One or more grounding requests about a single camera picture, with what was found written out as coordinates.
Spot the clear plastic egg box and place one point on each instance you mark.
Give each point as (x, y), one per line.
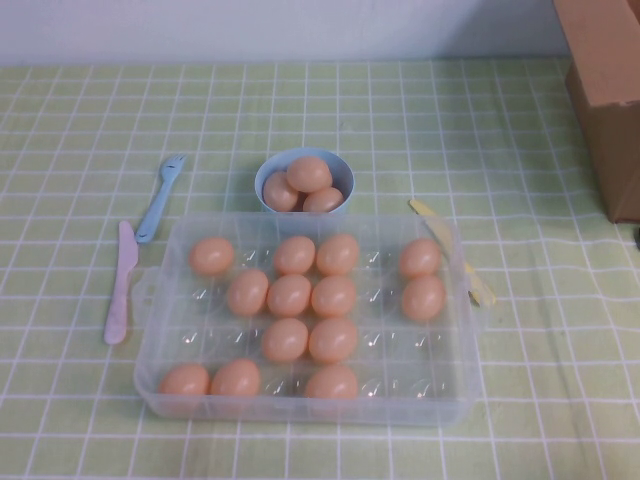
(440, 360)

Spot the light blue plastic fork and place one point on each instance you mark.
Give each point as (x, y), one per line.
(150, 222)

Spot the light blue bowl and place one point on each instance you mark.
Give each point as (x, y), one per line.
(346, 172)

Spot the brown egg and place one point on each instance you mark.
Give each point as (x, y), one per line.
(248, 292)
(309, 174)
(420, 257)
(334, 295)
(294, 254)
(285, 340)
(289, 295)
(184, 380)
(423, 298)
(211, 255)
(333, 340)
(235, 378)
(331, 382)
(275, 193)
(338, 254)
(326, 202)

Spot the brown cardboard box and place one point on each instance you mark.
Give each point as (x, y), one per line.
(605, 150)

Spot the pink plastic knife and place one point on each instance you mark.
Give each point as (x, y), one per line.
(120, 290)

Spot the green checked tablecloth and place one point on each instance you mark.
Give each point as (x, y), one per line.
(75, 100)

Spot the yellow plastic utensil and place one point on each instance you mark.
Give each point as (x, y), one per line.
(484, 296)

